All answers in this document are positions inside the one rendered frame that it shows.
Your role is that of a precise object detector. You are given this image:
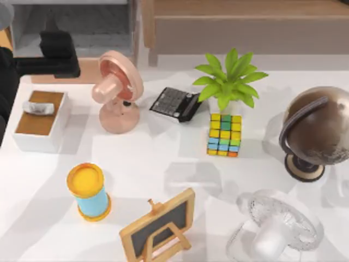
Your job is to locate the salmon-coloured shallow box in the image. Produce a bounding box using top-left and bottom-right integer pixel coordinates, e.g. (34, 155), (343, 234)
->
(0, 27), (139, 84)

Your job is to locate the grey cabinet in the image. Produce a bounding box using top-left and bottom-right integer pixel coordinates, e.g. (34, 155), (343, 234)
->
(10, 0), (140, 59)

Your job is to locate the white tissue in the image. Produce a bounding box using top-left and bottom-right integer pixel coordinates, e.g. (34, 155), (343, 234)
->
(21, 100), (56, 117)

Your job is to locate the white tissue box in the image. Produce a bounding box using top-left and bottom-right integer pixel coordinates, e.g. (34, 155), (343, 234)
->
(12, 90), (73, 154)

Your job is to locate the pink desk fan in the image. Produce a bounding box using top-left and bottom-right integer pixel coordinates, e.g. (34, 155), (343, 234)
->
(92, 50), (145, 135)

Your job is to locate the black calculator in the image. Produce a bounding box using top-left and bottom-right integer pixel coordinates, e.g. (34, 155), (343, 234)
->
(148, 87), (204, 124)

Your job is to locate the yellow and blue cylinder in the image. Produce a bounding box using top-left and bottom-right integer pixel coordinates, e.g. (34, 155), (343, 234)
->
(65, 162), (112, 223)

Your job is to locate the green plant in white pot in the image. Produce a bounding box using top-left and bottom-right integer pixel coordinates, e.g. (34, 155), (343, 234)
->
(192, 48), (269, 116)

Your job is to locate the colourful puzzle cube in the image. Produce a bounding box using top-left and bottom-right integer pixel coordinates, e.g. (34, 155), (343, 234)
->
(206, 112), (243, 158)

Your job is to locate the wooden drawer front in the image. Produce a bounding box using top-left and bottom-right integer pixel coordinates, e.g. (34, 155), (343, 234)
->
(153, 15), (349, 56)

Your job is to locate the wooden cupboard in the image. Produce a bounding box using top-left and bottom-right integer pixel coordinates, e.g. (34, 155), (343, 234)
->
(140, 0), (349, 68)

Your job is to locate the wooden framed blackboard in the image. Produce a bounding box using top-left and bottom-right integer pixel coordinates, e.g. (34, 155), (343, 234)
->
(118, 187), (196, 262)

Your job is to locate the brown globe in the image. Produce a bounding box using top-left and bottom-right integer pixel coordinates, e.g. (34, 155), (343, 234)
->
(278, 86), (349, 183)

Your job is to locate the white desk fan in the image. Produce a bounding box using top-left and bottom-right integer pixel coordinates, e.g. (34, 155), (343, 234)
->
(225, 188), (326, 262)

